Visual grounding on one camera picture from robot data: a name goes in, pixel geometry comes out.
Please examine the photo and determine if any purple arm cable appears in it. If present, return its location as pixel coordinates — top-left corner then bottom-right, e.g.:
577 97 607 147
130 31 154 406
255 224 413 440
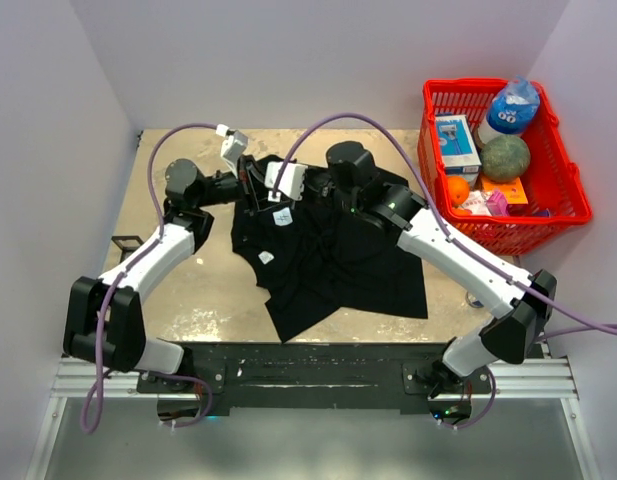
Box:
80 122 224 434
273 112 617 431

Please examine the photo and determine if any blue white box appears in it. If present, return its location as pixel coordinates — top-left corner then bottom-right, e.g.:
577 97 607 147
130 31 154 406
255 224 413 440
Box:
435 115 482 188

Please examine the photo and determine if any black garment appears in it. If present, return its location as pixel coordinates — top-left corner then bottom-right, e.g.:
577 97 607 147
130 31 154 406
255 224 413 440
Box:
230 154 429 345

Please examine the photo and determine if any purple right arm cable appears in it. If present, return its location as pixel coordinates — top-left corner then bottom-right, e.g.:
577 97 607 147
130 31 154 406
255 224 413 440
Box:
273 112 617 431

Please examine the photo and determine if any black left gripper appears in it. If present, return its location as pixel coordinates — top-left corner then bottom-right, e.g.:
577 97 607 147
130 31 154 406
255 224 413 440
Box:
196 155 292 217

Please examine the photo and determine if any blue silver drink can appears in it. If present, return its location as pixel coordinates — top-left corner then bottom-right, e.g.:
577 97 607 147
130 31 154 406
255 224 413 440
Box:
465 291 484 309

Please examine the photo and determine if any blue plastic bag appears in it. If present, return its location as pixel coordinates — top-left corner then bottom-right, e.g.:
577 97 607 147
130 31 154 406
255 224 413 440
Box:
474 76 541 148

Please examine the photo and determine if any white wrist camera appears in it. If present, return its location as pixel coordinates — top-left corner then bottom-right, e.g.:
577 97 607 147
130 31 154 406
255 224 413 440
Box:
215 124 249 177
264 161 308 202

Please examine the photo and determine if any aluminium rail frame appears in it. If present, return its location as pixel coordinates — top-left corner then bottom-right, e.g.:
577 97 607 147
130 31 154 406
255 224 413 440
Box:
27 346 603 479

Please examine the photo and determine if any pink small package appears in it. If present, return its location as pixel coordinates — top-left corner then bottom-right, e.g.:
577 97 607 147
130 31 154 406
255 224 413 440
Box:
485 189 509 217

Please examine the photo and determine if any orange box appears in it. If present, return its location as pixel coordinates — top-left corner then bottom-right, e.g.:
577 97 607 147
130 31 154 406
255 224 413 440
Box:
477 173 528 205

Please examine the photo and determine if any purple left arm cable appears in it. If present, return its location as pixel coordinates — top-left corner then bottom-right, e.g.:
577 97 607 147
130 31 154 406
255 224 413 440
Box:
80 122 224 434

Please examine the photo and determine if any orange fruit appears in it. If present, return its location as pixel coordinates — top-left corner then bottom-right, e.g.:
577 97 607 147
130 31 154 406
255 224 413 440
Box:
446 176 471 207

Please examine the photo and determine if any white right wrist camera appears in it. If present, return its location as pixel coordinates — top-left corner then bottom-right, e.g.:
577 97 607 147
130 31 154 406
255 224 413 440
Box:
264 161 308 202

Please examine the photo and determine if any black wire cube frame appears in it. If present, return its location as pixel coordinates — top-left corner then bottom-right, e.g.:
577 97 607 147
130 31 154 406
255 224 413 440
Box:
111 235 143 252

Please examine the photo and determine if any small white tag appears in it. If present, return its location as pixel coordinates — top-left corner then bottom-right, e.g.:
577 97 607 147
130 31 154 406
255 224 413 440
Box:
258 251 274 264

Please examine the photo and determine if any red plastic basket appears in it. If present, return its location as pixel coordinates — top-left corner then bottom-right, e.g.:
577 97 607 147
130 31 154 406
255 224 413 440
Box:
417 78 592 256

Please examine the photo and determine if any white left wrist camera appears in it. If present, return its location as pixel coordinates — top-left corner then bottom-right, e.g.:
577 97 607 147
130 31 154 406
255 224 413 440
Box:
215 124 249 177

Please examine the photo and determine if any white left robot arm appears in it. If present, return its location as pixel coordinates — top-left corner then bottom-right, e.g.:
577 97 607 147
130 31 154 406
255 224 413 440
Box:
63 155 267 392

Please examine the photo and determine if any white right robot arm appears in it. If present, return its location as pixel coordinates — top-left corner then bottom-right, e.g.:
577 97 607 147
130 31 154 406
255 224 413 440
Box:
303 141 557 396

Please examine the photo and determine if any green round melon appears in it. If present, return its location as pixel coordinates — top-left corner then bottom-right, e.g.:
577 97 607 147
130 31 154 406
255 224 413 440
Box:
481 135 531 183

